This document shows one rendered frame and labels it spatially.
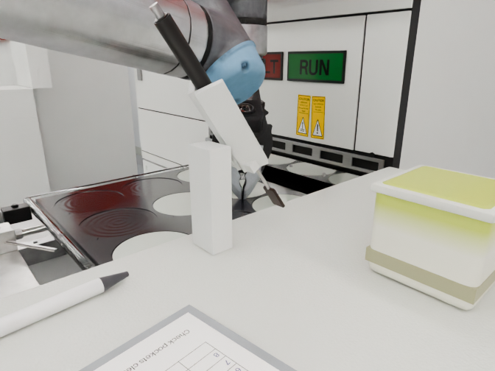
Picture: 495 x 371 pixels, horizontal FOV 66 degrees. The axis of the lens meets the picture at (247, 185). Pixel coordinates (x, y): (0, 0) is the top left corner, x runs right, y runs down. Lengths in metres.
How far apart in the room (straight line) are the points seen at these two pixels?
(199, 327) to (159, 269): 0.08
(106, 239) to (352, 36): 0.44
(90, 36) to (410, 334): 0.29
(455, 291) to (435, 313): 0.02
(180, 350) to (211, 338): 0.02
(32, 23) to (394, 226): 0.28
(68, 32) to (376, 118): 0.42
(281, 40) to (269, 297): 0.52
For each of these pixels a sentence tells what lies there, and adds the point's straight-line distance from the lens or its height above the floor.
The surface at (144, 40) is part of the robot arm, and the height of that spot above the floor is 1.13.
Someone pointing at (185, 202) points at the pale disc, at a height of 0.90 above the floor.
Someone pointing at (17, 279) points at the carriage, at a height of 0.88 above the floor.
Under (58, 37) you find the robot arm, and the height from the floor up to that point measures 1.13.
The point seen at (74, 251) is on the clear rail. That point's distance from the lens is 0.48.
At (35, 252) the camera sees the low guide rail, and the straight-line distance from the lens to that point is 0.65.
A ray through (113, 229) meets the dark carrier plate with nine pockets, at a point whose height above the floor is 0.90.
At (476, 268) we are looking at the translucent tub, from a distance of 0.26.
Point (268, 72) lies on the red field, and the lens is 0.72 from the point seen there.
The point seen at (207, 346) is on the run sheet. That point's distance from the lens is 0.22.
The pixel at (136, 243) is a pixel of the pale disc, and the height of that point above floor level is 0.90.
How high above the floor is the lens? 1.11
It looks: 18 degrees down
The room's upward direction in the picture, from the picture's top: straight up
